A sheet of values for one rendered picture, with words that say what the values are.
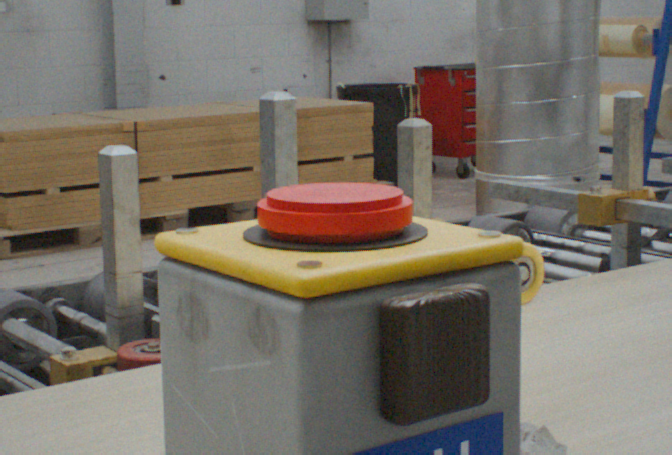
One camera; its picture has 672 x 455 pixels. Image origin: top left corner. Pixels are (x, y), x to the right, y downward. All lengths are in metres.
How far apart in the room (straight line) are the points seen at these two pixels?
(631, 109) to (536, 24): 2.68
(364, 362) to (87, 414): 0.93
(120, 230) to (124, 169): 0.07
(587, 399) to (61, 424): 0.49
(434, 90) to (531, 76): 4.40
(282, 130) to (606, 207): 0.63
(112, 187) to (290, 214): 1.19
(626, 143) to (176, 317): 1.77
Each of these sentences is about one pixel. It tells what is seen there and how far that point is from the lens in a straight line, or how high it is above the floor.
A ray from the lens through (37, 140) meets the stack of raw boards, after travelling 6.65.
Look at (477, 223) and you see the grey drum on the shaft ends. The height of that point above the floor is 0.85.
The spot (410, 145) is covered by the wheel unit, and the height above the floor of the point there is 1.08.
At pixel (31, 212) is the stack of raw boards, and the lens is 6.68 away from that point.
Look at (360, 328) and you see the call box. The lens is 0.29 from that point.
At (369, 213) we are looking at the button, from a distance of 0.31.
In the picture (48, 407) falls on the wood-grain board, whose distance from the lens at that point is 1.25.
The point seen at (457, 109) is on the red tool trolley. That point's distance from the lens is 8.96.
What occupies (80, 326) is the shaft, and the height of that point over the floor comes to 0.80.
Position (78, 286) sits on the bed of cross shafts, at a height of 0.83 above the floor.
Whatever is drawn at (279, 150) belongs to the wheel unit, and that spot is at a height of 1.09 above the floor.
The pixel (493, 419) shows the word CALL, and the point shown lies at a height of 1.18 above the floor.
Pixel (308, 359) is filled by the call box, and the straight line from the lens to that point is 0.28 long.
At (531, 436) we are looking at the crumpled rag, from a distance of 1.09.
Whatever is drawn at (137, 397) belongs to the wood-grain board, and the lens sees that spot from 1.26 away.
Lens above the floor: 1.28
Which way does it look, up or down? 9 degrees down
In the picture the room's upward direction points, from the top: 1 degrees counter-clockwise
